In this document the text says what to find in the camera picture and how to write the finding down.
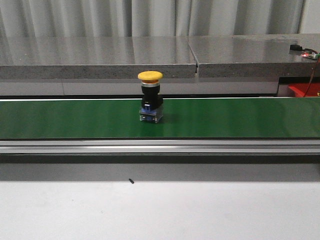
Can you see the black connector plug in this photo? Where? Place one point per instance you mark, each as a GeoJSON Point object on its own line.
{"type": "Point", "coordinates": [296, 47]}

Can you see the small lit circuit board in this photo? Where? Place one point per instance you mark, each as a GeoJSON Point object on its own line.
{"type": "Point", "coordinates": [310, 54]}

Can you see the red plastic bin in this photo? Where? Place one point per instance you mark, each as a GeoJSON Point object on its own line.
{"type": "Point", "coordinates": [301, 89]}

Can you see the grey stone bench slab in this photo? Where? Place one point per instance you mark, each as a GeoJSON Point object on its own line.
{"type": "Point", "coordinates": [95, 57]}
{"type": "Point", "coordinates": [266, 55]}

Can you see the grey pleated curtain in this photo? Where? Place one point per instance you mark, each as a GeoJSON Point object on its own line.
{"type": "Point", "coordinates": [158, 18]}

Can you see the grey stone bench right slab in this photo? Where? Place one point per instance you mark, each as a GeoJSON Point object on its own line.
{"type": "Point", "coordinates": [266, 55]}

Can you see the grey stone bench left slab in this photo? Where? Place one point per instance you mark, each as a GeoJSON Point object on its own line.
{"type": "Point", "coordinates": [95, 57]}

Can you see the yellow mushroom push button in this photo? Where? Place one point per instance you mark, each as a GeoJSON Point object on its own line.
{"type": "Point", "coordinates": [151, 109]}

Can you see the green conveyor belt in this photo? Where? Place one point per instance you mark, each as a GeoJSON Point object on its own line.
{"type": "Point", "coordinates": [182, 118]}

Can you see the aluminium conveyor frame rail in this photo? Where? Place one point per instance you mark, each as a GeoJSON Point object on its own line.
{"type": "Point", "coordinates": [202, 146]}

